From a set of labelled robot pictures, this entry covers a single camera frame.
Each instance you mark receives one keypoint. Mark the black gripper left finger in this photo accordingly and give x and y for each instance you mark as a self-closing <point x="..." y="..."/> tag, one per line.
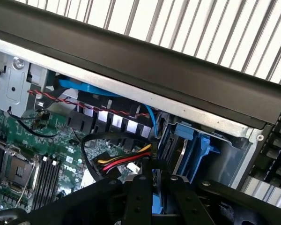
<point x="140" y="199"/>

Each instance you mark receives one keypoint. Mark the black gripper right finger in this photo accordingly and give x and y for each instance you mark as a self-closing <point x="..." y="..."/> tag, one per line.
<point x="224" y="204"/>

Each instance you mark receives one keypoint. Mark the silver metal disk bay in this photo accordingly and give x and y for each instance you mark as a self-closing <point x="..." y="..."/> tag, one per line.
<point x="234" y="152"/>

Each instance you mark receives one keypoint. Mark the hard disk in blue carrier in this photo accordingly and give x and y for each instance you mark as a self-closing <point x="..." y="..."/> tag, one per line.
<point x="178" y="154"/>

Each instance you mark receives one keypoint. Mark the white motherboard connector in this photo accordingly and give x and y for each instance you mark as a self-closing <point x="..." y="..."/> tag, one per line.
<point x="132" y="167"/>

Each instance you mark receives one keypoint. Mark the black RAM slot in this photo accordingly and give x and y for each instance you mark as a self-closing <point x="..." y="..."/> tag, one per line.
<point x="39" y="180"/>
<point x="53" y="185"/>
<point x="44" y="182"/>
<point x="49" y="185"/>

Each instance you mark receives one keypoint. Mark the black plastic air shroud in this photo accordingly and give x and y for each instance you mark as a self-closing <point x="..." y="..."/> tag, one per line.
<point x="103" y="117"/>

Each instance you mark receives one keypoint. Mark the thin metal locking lever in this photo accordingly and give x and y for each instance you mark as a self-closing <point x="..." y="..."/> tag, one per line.
<point x="25" y="187"/>

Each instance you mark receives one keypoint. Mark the silver CPU socket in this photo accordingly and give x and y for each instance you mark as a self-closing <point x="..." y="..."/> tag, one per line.
<point x="18" y="173"/>

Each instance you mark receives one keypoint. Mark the green Dell motherboard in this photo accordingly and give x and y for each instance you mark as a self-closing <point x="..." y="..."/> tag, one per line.
<point x="25" y="138"/>

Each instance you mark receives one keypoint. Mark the black and silver PC case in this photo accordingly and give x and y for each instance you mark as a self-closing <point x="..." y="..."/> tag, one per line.
<point x="154" y="65"/>

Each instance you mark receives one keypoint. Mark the silver metal bracket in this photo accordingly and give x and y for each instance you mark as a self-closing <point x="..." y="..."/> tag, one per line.
<point x="11" y="91"/>

